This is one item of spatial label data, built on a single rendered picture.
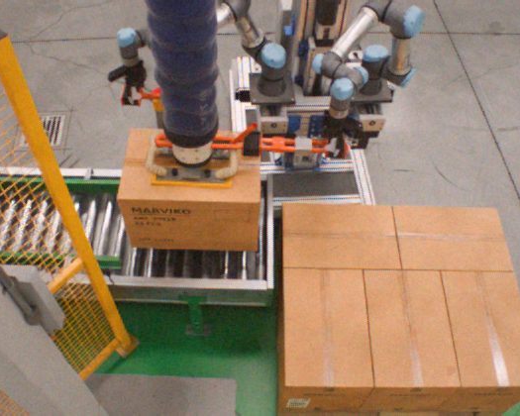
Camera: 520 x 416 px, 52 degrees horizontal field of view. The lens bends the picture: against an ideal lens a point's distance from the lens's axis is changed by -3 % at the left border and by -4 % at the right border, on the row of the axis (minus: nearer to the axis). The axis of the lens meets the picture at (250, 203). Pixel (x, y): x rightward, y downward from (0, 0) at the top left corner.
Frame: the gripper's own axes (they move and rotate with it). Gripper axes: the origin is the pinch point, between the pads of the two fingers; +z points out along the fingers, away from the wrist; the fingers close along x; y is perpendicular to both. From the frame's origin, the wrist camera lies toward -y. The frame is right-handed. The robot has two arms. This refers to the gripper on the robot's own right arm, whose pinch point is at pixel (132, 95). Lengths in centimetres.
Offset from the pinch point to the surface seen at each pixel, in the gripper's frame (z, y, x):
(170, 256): 66, 16, -44
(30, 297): -47, 0, -122
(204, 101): -30, 37, -33
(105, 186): 60, -22, -7
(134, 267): 66, -1, -52
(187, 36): -63, 33, -37
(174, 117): -23.6, 25.5, -35.2
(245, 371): 121, 56, -83
